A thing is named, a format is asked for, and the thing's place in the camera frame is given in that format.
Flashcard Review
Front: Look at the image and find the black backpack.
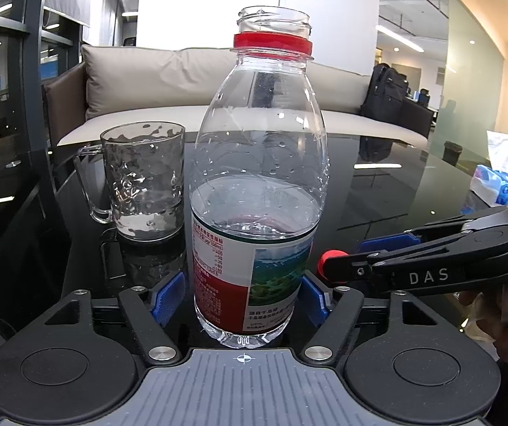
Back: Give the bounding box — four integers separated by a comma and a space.
360, 62, 407, 124

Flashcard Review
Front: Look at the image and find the beige cushion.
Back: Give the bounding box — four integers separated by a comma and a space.
306, 62, 371, 114
82, 44, 237, 119

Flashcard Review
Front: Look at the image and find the right beige cushion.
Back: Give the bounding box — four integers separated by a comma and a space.
306, 62, 371, 114

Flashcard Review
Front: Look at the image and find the clear glass mug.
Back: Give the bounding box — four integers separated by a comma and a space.
74, 121, 185, 242

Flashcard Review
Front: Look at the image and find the blue white tissue pack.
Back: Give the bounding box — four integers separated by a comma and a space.
470, 131, 508, 207

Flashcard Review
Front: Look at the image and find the red bottle cap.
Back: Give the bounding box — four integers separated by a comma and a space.
317, 249, 350, 283

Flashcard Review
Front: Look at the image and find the clear plastic water bottle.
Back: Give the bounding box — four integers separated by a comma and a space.
189, 6, 329, 349

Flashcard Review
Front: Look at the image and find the left beige cushion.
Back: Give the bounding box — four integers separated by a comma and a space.
82, 44, 237, 119

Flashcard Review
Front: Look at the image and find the small black bin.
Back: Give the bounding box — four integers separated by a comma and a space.
442, 141, 463, 166

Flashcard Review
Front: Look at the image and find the person right hand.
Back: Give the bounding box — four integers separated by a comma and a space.
456, 269, 508, 365

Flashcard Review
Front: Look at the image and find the beige brown sofa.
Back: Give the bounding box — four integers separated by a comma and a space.
41, 43, 435, 147

